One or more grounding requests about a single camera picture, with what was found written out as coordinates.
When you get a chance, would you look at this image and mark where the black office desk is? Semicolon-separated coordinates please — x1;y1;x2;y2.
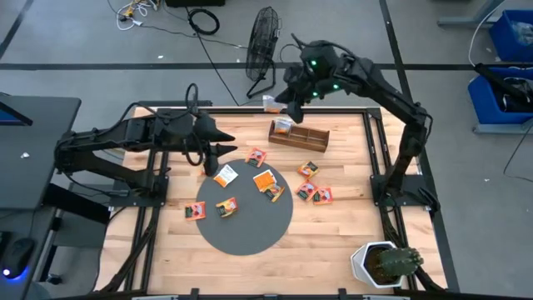
0;92;82;300

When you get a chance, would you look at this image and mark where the green cactus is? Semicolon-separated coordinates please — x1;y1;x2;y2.
376;246;425;278

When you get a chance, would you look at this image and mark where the blue plastic bin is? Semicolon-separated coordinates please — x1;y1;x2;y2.
490;8;533;63
467;66;533;126

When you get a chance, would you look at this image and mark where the orange white-bordered tea packet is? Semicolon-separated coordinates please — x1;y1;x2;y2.
252;169;278;193

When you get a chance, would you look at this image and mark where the white floor cable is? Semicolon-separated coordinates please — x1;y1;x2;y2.
467;6;503;67

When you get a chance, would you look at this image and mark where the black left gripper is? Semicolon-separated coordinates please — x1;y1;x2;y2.
182;111;239;177

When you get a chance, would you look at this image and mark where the black metal table frame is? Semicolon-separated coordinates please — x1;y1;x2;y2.
94;99;449;300

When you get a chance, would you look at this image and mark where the black desk monitor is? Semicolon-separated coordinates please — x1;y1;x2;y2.
0;101;34;128

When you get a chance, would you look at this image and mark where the black floor fan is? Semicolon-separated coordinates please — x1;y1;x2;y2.
244;5;283;100

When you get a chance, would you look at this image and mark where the orange red fruit tea packet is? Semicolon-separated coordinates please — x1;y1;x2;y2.
312;186;335;206
245;147;267;168
295;179;320;203
184;201;207;222

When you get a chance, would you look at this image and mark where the coiled black cable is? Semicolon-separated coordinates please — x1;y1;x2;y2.
186;7;221;37

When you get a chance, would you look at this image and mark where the long black floor cable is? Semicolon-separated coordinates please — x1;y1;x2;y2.
194;32;242;107

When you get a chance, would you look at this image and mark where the brown wooden tea organizer box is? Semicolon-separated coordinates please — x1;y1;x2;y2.
267;118;331;153

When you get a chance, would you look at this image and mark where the round grey woven placemat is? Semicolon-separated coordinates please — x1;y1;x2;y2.
195;157;294;257

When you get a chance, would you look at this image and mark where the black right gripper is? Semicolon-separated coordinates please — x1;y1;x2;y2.
274;62;312;125

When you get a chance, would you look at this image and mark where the white yellow cable bundle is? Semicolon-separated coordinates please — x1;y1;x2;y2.
115;0;162;32

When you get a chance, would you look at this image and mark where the grey metal desk foot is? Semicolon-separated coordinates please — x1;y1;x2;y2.
436;0;507;29

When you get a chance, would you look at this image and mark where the black folded equipment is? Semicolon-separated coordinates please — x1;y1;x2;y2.
474;62;533;113

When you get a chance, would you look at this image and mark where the black floor box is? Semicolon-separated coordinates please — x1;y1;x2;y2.
164;0;227;8

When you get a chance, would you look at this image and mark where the black computer mouse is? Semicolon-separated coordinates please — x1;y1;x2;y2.
1;237;37;279

